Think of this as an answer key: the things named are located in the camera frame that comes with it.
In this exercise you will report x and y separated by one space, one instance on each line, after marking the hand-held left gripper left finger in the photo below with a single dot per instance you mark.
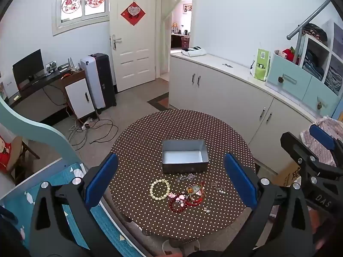
103 179

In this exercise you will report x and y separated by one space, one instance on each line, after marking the light blue drawer unit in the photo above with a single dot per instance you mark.
294 85

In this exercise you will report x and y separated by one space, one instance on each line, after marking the brown polka dot tablecloth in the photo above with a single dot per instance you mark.
139 144

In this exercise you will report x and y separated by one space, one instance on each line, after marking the grey metal tin box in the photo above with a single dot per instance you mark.
185 167

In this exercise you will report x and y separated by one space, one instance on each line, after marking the dark kitchen cabinet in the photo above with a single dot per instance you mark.
178 41

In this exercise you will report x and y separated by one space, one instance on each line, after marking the red printed cushion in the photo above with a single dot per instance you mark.
4 152

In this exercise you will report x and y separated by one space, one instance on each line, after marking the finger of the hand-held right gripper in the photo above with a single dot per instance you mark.
323 137
302 150

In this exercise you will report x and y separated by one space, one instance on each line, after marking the single pearl pendant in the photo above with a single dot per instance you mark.
207 210

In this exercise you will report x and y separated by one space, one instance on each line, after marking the black computer monitor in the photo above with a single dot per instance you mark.
28 67

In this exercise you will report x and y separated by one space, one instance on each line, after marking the white router with antennas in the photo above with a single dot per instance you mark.
73 65

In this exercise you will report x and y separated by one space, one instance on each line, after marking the framed wall picture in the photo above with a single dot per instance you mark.
187 8

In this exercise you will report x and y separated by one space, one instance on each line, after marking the white power strip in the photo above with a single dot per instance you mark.
87 125

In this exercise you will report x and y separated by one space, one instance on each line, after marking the white tower air cooler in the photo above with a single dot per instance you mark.
89 80

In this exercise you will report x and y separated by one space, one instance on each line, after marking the folded white dark cloth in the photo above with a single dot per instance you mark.
193 51

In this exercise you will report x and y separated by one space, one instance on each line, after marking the red diamond door decoration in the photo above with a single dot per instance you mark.
133 13

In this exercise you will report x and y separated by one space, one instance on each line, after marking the light blue curved bed frame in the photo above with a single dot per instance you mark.
40 133

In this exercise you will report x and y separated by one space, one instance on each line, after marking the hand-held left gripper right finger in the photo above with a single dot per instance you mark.
239 179

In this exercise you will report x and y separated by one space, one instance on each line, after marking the grey metal handrail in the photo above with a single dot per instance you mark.
308 20

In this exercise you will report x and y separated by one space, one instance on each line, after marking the white panel door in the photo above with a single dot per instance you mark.
134 59

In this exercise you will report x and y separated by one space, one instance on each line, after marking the white sideboard cabinet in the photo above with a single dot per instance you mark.
227 93

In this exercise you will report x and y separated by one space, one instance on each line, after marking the wooden chair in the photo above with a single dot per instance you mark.
25 150

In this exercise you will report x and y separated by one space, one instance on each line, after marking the small white cabinet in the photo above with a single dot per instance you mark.
79 99

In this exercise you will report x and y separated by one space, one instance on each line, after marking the blue printed bedsheet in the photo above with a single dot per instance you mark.
26 198

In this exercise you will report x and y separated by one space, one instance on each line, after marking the black suitcase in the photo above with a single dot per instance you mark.
105 80

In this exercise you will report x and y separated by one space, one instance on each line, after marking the dark wooden desk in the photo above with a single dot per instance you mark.
34 96

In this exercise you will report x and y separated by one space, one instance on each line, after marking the red pink plush toy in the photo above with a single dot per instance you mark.
288 53

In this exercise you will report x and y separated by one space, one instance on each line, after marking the folded dark blanket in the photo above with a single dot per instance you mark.
317 33

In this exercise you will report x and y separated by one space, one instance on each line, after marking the brown cardboard box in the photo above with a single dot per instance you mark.
290 175

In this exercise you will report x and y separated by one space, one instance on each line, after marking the white cube shelf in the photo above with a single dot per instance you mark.
331 50

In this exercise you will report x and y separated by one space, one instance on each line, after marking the green paper bag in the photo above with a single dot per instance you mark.
261 64

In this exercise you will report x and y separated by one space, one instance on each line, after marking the white framed window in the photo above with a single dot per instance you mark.
83 16

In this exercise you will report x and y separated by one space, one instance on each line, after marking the pink checked cloth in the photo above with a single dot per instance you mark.
319 150

